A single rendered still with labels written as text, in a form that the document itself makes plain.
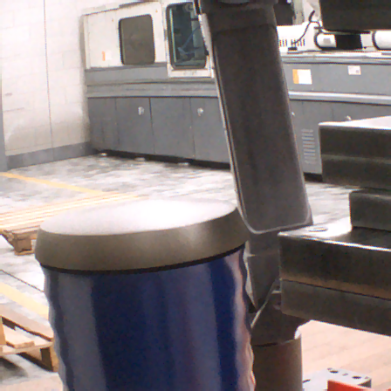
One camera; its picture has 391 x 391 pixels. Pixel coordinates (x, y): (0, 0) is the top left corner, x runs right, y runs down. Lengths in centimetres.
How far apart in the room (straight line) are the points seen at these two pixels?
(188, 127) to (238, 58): 920
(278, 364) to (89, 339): 71
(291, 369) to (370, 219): 46
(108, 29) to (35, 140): 151
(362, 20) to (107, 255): 28
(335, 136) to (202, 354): 30
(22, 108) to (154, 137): 186
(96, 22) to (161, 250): 1157
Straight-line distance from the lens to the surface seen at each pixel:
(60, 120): 1205
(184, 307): 19
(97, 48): 1176
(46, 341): 419
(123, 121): 1125
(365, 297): 43
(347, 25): 46
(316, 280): 45
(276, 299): 87
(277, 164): 87
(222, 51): 85
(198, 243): 19
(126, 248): 18
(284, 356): 90
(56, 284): 19
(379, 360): 105
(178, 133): 1024
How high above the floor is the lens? 123
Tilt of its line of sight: 8 degrees down
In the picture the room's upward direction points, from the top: 5 degrees counter-clockwise
